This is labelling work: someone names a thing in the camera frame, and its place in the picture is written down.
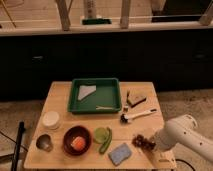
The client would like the green cucumber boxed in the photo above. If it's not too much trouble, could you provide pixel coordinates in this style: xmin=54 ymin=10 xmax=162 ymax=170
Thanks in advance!
xmin=99 ymin=128 xmax=112 ymax=154

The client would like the white handled brush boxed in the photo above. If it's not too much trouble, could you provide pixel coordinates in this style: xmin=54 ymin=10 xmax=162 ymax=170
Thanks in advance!
xmin=120 ymin=109 xmax=156 ymax=123

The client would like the black floor cable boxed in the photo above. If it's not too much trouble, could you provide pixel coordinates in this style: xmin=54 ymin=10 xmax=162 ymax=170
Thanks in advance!
xmin=175 ymin=158 xmax=197 ymax=171

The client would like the dark red grape bunch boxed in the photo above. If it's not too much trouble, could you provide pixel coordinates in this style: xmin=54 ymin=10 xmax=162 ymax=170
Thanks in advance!
xmin=132 ymin=134 xmax=155 ymax=150

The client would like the small white stick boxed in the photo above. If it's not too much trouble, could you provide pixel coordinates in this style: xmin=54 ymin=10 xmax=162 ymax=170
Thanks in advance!
xmin=96 ymin=106 xmax=114 ymax=110

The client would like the small green cup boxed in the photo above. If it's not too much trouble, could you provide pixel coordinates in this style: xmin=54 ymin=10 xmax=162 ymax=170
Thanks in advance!
xmin=93 ymin=127 xmax=109 ymax=144

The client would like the dark red bowl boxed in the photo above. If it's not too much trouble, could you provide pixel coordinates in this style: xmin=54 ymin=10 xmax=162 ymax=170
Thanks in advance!
xmin=63 ymin=125 xmax=91 ymax=156

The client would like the orange fruit piece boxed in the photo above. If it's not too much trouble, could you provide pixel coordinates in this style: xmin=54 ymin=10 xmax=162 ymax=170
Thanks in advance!
xmin=71 ymin=136 xmax=86 ymax=151

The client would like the grey triangular cloth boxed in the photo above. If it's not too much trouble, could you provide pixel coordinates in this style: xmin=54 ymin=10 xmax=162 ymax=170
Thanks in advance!
xmin=78 ymin=85 xmax=96 ymax=100

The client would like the blue sponge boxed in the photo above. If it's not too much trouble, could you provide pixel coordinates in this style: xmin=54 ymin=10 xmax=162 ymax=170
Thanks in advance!
xmin=108 ymin=143 xmax=132 ymax=166

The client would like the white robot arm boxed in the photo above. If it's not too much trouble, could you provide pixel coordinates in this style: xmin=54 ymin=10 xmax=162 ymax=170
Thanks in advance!
xmin=152 ymin=115 xmax=213 ymax=164

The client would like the small metal cup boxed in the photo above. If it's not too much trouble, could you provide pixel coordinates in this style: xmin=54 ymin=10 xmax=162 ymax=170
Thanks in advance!
xmin=36 ymin=134 xmax=53 ymax=152

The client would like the green base object background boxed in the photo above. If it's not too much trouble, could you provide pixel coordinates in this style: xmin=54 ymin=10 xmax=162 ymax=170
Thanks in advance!
xmin=82 ymin=18 xmax=112 ymax=25

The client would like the white paper cup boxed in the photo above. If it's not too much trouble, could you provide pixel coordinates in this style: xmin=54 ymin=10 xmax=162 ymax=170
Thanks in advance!
xmin=42 ymin=111 xmax=60 ymax=130

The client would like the black pole left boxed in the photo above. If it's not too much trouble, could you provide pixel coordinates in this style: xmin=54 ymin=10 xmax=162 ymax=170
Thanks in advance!
xmin=11 ymin=121 xmax=25 ymax=171

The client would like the green plastic tray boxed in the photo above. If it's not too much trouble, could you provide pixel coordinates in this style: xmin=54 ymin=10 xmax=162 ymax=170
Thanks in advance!
xmin=67 ymin=78 xmax=122 ymax=114

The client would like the thin dark utensil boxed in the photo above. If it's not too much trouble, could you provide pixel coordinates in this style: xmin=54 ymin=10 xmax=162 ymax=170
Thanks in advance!
xmin=123 ymin=90 xmax=130 ymax=112

